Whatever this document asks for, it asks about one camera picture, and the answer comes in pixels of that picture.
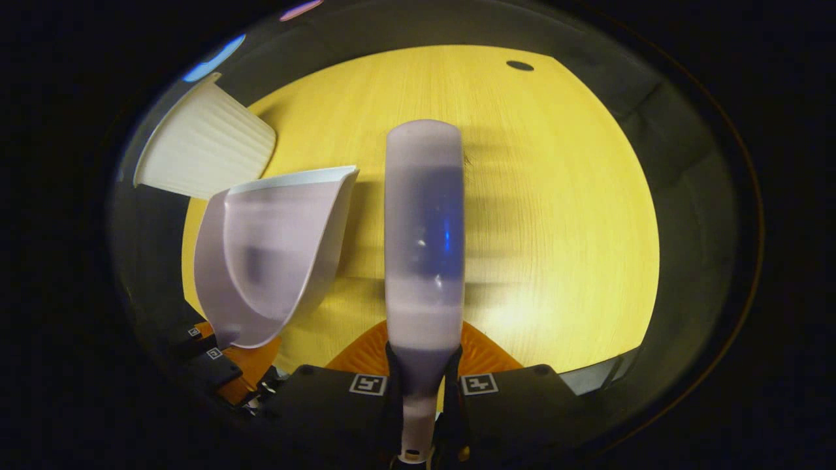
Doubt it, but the lilac dustpan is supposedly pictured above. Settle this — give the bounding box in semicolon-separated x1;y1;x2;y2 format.
194;165;360;350

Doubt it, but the white ribbed garbage bin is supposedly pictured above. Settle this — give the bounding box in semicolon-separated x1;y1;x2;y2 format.
134;73;278;200

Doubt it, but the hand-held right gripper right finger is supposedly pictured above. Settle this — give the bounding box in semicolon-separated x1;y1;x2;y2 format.
434;321;581;461

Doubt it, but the wooden desktop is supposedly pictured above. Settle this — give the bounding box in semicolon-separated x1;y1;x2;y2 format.
182;44;660;392

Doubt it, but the small lilac broom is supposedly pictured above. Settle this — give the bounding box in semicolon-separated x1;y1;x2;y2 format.
384;119;466;464

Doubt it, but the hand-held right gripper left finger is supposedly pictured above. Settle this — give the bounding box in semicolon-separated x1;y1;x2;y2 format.
271;320;400;458

